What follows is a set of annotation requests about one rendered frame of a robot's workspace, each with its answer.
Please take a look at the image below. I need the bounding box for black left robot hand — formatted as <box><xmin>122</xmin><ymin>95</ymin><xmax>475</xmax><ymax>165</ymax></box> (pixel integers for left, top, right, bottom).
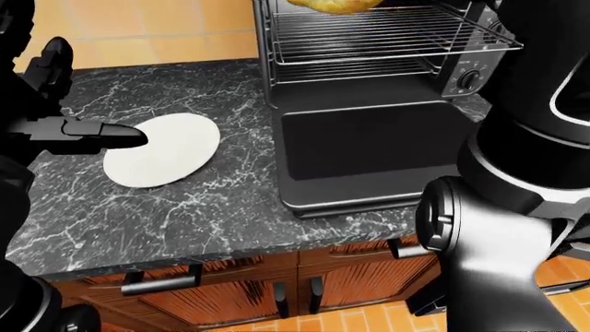
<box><xmin>0</xmin><ymin>36</ymin><xmax>148</xmax><ymax>157</ymax></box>

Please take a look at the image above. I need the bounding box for white round plate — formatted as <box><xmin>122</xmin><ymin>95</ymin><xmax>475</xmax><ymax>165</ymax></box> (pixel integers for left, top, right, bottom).
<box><xmin>101</xmin><ymin>112</ymin><xmax>221</xmax><ymax>189</ymax></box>

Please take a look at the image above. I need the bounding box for golden brown bread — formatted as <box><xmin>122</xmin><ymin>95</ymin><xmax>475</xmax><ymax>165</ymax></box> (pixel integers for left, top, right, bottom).
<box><xmin>285</xmin><ymin>0</ymin><xmax>384</xmax><ymax>16</ymax></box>

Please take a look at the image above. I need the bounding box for wide wooden cabinet drawer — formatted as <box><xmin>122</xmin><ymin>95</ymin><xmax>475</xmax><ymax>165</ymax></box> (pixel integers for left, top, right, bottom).
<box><xmin>48</xmin><ymin>254</ymin><xmax>301</xmax><ymax>332</ymax></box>

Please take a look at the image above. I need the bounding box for wooden cabinet door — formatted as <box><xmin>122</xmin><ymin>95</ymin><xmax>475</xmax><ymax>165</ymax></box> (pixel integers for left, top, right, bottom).
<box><xmin>297</xmin><ymin>266</ymin><xmax>443</xmax><ymax>318</ymax></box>
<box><xmin>99</xmin><ymin>267</ymin><xmax>303</xmax><ymax>329</ymax></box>

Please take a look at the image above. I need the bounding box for black oven door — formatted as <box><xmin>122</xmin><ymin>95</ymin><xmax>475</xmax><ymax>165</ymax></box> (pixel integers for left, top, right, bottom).
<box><xmin>271</xmin><ymin>97</ymin><xmax>483</xmax><ymax>219</ymax></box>

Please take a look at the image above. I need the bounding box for narrow wooden cabinet drawer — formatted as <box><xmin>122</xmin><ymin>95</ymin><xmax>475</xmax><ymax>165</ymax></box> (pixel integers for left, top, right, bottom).
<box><xmin>296</xmin><ymin>234</ymin><xmax>439</xmax><ymax>279</ymax></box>

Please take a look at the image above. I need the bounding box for black oven control knob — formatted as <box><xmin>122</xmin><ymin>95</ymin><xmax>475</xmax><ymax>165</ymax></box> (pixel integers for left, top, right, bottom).
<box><xmin>458</xmin><ymin>69</ymin><xmax>485</xmax><ymax>90</ymax></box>

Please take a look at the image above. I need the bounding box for black toaster oven body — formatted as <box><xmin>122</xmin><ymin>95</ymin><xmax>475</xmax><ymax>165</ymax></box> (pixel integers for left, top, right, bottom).
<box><xmin>251</xmin><ymin>0</ymin><xmax>525</xmax><ymax>105</ymax></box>

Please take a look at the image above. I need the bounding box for long black drawer handle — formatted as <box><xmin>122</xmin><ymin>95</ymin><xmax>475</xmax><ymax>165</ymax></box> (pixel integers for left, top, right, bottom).
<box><xmin>120</xmin><ymin>264</ymin><xmax>205</xmax><ymax>297</ymax></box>

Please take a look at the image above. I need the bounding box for black vertical door handle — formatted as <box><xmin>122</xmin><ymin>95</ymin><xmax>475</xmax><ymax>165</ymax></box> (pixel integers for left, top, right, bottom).
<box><xmin>307</xmin><ymin>276</ymin><xmax>325</xmax><ymax>315</ymax></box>
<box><xmin>271</xmin><ymin>281</ymin><xmax>290</xmax><ymax>320</ymax></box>

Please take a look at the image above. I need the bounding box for small wire oven rack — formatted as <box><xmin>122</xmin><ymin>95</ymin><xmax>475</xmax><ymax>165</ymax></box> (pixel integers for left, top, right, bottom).
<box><xmin>275</xmin><ymin>54</ymin><xmax>440</xmax><ymax>86</ymax></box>

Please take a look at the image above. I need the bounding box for large wire oven rack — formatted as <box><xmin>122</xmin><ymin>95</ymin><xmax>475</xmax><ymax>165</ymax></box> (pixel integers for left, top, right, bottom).
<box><xmin>270</xmin><ymin>4</ymin><xmax>525</xmax><ymax>67</ymax></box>

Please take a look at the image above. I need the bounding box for short black drawer handle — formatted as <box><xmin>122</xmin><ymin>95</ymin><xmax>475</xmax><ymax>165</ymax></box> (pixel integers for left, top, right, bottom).
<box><xmin>385</xmin><ymin>238</ymin><xmax>431</xmax><ymax>260</ymax></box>

